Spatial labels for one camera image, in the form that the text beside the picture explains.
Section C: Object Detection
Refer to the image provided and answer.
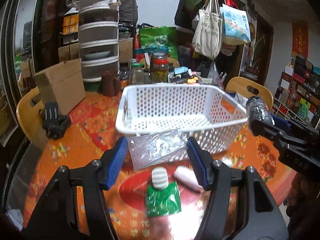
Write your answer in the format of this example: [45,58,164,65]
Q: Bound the black soft object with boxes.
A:
[246,95,274,126]

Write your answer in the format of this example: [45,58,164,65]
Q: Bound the pink white towel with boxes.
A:
[173,166,203,192]

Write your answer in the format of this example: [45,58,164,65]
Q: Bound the clear plastic bag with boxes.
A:
[127,129,188,171]

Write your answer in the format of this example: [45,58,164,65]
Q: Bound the white ridged soft toy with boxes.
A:
[151,167,169,190]

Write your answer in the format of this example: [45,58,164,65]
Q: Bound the green plastic snack packet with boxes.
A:
[145,181,182,217]

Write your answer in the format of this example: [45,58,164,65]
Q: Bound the shelf of boxes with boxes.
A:
[271,55,319,129]

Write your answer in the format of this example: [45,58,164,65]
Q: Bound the right wooden chair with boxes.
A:
[225,77,273,110]

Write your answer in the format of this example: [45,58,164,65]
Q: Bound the wooden chair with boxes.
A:
[16,87,48,150]
[225,77,273,110]
[140,57,180,68]

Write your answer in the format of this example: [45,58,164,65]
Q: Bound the white perforated plastic basket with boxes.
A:
[116,83,247,154]

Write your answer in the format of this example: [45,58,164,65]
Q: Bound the brown ceramic mug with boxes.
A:
[101,72,120,96]

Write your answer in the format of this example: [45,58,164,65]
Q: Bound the small amber jar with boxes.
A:
[119,71,130,91]

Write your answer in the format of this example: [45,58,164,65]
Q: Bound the brown cardboard box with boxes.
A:
[33,59,86,115]

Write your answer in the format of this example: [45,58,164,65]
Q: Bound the left wooden chair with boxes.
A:
[16,87,48,150]

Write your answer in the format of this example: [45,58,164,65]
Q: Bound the green lid glass jar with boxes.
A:
[130,62,144,85]

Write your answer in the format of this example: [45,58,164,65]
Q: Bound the beige canvas tote bag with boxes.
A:
[191,0,222,61]

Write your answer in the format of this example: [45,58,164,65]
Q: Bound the blue illustrated tote bag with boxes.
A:
[220,4,251,46]

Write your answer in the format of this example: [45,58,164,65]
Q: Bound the far wooden chair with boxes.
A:
[140,57,180,68]

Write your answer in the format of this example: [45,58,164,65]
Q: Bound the red lid pickle jar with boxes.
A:
[151,52,169,83]

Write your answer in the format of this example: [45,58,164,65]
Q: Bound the green shopping bag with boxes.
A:
[139,26,178,60]

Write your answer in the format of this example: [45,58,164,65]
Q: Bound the tiered mesh food cover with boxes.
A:
[78,0,120,81]

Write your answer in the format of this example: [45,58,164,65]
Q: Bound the red wall scroll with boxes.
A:
[292,21,309,58]

